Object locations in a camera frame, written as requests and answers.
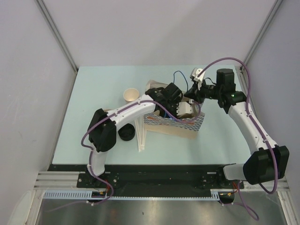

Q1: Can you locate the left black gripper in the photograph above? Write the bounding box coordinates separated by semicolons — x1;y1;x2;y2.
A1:
159;97;181;125

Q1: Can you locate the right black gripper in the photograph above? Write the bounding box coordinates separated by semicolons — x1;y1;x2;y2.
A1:
184;78;222;105

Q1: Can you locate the checkered paper takeout bag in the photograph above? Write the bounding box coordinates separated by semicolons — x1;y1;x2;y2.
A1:
143;80;205;139

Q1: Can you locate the stack of paper cups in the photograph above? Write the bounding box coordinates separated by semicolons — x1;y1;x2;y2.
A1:
123;88;140;103

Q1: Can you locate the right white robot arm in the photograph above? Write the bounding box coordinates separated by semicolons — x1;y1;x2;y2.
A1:
185;68;290;188

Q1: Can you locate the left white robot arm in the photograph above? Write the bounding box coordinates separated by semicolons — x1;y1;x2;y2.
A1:
81;83;183;188

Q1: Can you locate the wrapped straw middle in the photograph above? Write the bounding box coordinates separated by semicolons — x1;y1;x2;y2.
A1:
138;116;145;152

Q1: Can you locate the wrapped straw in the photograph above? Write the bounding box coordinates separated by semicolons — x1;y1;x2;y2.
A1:
135;117;144;152
139;117;146;151
138;116;145;152

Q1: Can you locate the wrapped straw right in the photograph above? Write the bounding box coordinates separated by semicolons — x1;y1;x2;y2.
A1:
139;117;146;151

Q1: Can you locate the wrapped straw left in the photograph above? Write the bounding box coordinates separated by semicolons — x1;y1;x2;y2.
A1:
135;117;144;152

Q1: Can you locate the stack of black lids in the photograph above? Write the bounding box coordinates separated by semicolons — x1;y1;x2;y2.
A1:
118;123;135;141

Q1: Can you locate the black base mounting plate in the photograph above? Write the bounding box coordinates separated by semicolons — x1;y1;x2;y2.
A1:
48;165;239;194

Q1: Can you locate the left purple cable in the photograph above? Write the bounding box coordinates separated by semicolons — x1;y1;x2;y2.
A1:
45;99;202;213

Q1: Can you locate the purple cable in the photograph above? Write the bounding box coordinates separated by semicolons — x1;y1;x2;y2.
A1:
45;99;202;213
196;57;281;221

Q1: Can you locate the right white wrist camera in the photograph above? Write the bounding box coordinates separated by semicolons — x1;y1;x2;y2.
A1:
189;68;205;90

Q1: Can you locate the white cable duct rail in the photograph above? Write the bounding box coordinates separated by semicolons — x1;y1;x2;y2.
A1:
43;190;234;203

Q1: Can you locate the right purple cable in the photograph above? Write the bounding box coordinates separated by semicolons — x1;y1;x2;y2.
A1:
196;57;281;221

